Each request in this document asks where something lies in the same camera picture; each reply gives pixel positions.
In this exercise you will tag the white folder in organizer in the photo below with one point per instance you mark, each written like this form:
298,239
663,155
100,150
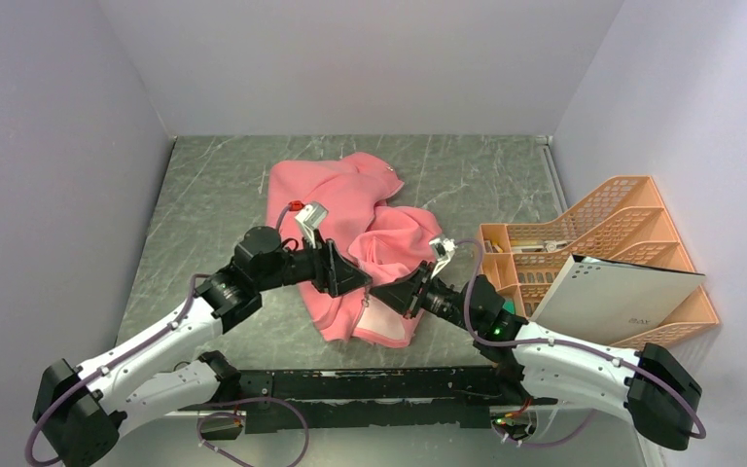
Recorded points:
605,301

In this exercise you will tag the orange plastic desk organizer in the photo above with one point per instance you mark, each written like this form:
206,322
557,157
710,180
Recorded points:
624,219

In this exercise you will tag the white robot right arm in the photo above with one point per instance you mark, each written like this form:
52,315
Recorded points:
647,388

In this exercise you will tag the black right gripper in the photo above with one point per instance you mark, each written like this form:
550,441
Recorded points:
403,295

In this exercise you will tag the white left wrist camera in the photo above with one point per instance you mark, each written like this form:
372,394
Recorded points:
308,220

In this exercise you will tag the pink zip-up jacket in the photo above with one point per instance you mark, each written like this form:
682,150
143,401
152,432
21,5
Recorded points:
387,242

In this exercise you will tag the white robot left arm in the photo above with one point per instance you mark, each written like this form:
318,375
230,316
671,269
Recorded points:
83,410

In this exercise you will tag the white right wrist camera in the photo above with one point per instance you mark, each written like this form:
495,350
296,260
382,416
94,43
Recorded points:
444,249

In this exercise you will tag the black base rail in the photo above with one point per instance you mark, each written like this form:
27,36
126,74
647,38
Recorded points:
470,397

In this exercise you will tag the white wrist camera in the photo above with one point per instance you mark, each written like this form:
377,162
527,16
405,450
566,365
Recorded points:
308,220
444,249

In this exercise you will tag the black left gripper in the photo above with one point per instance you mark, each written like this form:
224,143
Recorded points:
339,275

